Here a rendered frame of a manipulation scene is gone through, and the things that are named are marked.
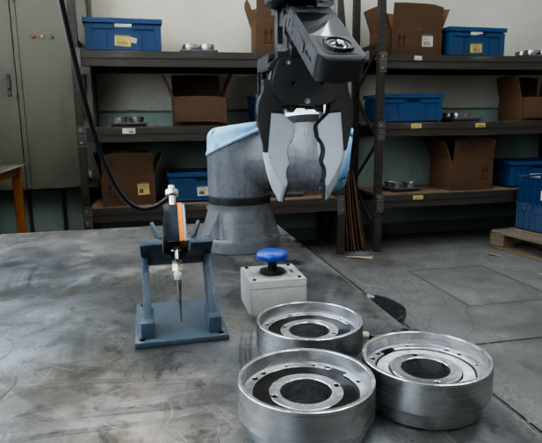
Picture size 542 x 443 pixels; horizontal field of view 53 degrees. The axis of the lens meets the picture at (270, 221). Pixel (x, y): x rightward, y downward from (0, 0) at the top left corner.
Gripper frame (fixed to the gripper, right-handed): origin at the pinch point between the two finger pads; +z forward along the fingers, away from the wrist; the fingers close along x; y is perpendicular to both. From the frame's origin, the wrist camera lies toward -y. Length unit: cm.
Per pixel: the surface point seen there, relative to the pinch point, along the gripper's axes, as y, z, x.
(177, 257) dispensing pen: 6.4, 8.1, 13.2
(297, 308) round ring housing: -0.7, 12.8, 1.1
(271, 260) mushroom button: 8.1, 9.7, 1.9
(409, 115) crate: 340, -8, -183
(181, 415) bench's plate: -13.4, 16.2, 14.3
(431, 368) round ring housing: -14.5, 14.2, -7.2
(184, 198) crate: 341, 49, -7
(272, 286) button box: 6.5, 12.4, 2.2
